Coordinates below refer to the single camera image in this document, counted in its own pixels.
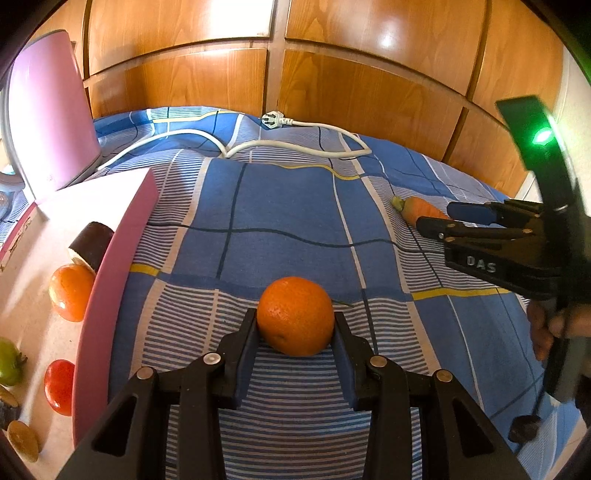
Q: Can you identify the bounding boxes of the orange carrot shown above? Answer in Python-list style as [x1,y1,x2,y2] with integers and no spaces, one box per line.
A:
[391,196,450,227]

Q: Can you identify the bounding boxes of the orange mandarin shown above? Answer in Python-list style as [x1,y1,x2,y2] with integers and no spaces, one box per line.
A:
[256,276,335,357]

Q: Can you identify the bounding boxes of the person right hand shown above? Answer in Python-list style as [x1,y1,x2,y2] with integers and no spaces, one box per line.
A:
[527,300,591,361]

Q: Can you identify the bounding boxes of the red tomato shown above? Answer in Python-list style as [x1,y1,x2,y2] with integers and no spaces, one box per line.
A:
[43,359,75,416]

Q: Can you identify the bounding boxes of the brown kiwi fruit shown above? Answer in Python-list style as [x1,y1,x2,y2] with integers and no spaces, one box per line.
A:
[6,420,39,463]

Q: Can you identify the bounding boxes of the orange fruit in tray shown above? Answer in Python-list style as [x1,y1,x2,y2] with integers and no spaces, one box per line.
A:
[48,263,95,323]

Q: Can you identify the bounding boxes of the green tomato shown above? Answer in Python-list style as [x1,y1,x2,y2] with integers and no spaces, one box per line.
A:
[0,337,28,387]

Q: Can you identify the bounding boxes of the dark eggplant piece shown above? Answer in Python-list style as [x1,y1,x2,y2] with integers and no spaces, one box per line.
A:
[68,221,114,274]

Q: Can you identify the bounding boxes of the blue plaid tablecloth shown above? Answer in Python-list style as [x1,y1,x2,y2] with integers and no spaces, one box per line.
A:
[1,108,543,479]

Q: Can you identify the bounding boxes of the pink edged white tray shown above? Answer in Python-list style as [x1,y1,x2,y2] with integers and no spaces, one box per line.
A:
[1,168,158,479]

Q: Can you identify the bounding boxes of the pink electric kettle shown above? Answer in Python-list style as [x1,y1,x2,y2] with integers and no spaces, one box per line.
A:
[1,29,100,202]

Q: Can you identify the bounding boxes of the white power cable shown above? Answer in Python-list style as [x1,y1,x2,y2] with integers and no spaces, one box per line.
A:
[94,110,374,173]

